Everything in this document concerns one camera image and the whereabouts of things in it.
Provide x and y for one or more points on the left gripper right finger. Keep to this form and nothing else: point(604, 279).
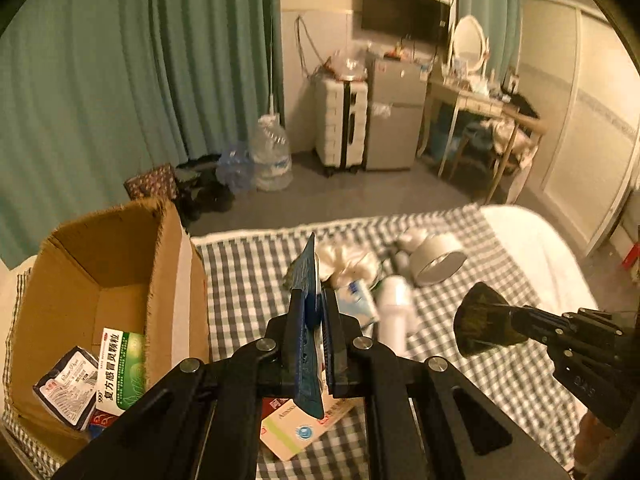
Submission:
point(425, 420)

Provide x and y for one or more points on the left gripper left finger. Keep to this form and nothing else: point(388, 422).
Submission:
point(200, 421)

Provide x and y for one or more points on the green white medicine box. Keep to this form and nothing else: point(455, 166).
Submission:
point(121, 371)

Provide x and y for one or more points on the black round brush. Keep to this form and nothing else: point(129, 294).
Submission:
point(483, 321)

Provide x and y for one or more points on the dark tissue paper pack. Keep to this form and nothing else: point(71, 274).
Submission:
point(68, 390)

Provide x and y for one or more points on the blue card packet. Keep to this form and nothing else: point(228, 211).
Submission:
point(306, 313)

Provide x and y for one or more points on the orange white medicine box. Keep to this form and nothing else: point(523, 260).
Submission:
point(287, 430)

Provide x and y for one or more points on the white plastic bottle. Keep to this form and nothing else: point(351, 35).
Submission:
point(397, 319)

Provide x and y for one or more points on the white blue tissue packet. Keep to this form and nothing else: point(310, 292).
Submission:
point(355, 299)

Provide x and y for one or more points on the brown cardboard box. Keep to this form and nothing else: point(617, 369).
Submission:
point(131, 268)

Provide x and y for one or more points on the white tape roll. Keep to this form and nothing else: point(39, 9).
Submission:
point(436, 259)

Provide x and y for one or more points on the wooden chair with clothes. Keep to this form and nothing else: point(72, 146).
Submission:
point(507, 145)

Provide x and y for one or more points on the patterned brown bag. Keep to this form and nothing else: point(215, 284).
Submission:
point(157, 182)

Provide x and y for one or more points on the pack of water bottles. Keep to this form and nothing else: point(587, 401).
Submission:
point(235, 168)

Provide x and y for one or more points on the large clear water jug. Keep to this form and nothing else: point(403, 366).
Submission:
point(271, 155)

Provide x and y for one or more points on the white dressing table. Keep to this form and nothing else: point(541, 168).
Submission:
point(438, 93)

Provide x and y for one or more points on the white louvered wardrobe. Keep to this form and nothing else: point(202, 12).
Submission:
point(580, 79)

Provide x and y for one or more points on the white hard-shell suitcase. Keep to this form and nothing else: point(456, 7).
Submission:
point(341, 112)

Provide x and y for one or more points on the oval white vanity mirror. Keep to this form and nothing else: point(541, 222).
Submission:
point(470, 44)

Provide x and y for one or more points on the small silver fridge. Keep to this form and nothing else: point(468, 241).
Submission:
point(396, 93)

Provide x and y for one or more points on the large green curtain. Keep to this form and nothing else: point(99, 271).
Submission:
point(94, 92)

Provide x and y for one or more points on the green window curtain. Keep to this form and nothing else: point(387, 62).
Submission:
point(501, 22)

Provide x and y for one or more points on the black wall television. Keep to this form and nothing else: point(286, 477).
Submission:
point(418, 20)

